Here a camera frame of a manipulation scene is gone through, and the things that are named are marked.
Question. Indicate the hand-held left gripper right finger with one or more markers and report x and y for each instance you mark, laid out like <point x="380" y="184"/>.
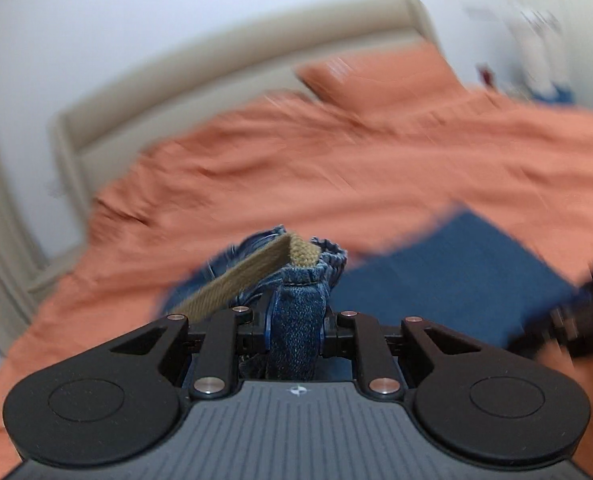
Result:
<point x="332" y="336"/>

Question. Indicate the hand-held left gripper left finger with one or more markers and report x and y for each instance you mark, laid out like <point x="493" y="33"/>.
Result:
<point x="256" y="336"/>

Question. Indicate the tan woven belt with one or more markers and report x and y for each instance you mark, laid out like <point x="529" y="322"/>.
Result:
<point x="246" y="275"/>

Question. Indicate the blue denim pants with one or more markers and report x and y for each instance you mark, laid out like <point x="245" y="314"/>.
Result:
<point x="451" y="280"/>

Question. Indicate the orange duvet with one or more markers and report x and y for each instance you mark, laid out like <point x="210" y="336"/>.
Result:
<point x="326" y="170"/>

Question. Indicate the beige nightstand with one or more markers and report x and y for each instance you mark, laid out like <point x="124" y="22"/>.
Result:
<point x="59" y="277"/>

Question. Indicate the beige upholstered headboard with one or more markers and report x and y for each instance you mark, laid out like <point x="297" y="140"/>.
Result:
<point x="176" y="95"/>

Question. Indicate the orange pillow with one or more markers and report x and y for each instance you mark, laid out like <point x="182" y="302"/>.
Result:
<point x="376" y="80"/>

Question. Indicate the white wardrobe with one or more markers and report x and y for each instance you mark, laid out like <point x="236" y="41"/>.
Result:
<point x="576" y="5"/>

